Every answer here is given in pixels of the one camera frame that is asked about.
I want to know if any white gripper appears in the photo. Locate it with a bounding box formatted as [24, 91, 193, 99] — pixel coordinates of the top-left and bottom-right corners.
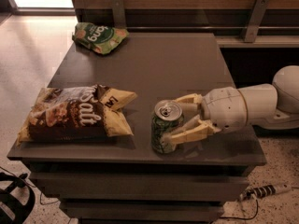
[162, 87, 247, 146]

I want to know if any green soda can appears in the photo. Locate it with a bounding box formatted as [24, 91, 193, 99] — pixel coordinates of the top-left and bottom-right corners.
[151, 100, 184, 153]

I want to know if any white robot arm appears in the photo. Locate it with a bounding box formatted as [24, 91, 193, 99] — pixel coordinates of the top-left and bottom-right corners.
[160, 65, 299, 148]

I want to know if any brown yellow chip bag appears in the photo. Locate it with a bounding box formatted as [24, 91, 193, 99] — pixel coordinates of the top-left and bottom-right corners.
[17, 84, 136, 144]

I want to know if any green rice chip bag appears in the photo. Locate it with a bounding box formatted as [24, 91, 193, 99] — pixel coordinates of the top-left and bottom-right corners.
[72, 22, 129, 55]

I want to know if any top drawer front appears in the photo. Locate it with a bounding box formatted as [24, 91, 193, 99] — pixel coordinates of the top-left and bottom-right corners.
[30, 173, 249, 202]

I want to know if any drawer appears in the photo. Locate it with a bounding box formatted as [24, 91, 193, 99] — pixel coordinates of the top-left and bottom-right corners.
[30, 173, 249, 202]
[60, 203, 223, 222]

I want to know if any white power strip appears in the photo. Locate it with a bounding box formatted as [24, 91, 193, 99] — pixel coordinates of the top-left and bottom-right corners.
[239, 184, 292, 201]

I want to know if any grey drawer cabinet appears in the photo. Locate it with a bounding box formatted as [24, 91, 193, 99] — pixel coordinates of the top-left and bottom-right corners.
[7, 33, 265, 224]

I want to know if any lower drawer front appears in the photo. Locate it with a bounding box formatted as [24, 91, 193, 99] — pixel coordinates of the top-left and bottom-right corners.
[60, 203, 223, 222]

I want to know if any black chair base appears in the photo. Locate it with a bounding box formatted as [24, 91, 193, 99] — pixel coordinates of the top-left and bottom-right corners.
[0, 172, 36, 224]

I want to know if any black power cable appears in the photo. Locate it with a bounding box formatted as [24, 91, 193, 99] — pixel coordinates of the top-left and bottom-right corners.
[220, 199, 260, 221]

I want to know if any right metal wall bracket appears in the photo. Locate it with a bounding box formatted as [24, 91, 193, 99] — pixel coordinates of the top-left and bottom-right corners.
[240, 0, 270, 43]

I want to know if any metal wall bracket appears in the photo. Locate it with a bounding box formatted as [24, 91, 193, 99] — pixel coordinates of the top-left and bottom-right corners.
[111, 0, 126, 28]
[240, 0, 270, 43]

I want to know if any left metal wall bracket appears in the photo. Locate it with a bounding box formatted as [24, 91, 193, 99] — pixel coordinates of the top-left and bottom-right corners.
[111, 0, 126, 28]

